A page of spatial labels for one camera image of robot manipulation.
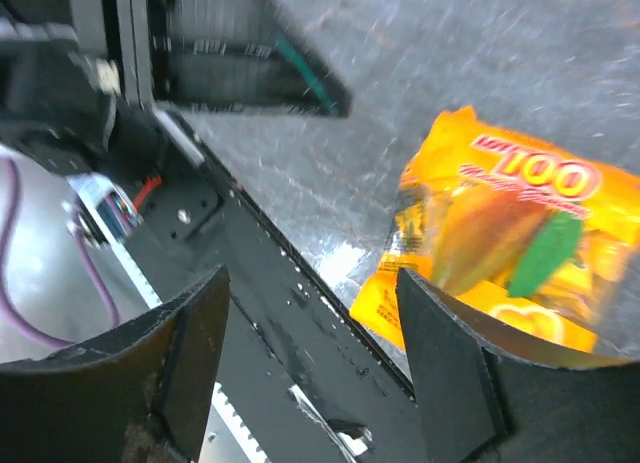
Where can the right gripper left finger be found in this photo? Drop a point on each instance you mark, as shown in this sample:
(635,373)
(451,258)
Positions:
(58,409)

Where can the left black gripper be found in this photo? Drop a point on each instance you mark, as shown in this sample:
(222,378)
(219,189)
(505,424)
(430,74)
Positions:
(208,55)

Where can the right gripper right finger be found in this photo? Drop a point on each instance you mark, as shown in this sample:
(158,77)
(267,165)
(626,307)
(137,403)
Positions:
(488,392)

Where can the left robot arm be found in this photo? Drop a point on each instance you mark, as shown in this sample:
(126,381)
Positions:
(101,85)

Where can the orange mango candy bag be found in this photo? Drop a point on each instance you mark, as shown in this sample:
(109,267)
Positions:
(510,225)

